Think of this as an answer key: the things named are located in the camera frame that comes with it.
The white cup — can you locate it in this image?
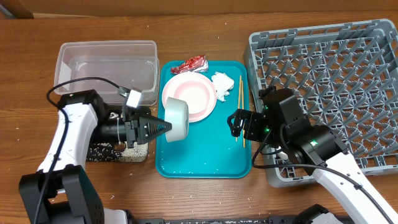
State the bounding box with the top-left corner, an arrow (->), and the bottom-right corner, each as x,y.
276,149 -> 289,161

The black tray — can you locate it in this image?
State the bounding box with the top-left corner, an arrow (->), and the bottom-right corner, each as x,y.
86,105 -> 149,162

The wooden chopstick right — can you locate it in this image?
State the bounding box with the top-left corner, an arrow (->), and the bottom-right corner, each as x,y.
240,79 -> 246,149

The pink plate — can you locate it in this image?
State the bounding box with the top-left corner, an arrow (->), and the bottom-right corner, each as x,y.
161,72 -> 217,123

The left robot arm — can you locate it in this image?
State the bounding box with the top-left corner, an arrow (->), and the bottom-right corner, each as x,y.
19,90 -> 172,223

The white napkin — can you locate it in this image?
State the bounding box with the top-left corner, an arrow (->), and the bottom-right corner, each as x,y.
211,72 -> 234,102

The grey dishwasher rack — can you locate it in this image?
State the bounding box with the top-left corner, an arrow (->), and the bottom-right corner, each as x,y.
243,19 -> 397,175

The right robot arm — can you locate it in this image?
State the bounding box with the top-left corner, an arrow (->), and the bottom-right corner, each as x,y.
227,86 -> 397,223

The red snack wrapper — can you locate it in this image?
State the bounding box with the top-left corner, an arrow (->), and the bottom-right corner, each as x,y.
170,55 -> 209,74

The teal serving tray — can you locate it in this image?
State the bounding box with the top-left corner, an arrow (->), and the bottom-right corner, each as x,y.
155,60 -> 252,179

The grey bowl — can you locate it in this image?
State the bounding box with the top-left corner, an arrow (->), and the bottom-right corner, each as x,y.
165,97 -> 189,142

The wooden chopstick left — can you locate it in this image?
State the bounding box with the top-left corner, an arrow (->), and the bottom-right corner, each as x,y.
235,75 -> 243,143

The clear plastic bin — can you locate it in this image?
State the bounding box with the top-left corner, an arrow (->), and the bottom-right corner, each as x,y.
54,40 -> 160,106

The wooden chopstick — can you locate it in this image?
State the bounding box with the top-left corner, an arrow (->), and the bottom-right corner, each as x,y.
240,79 -> 246,149
235,75 -> 243,143

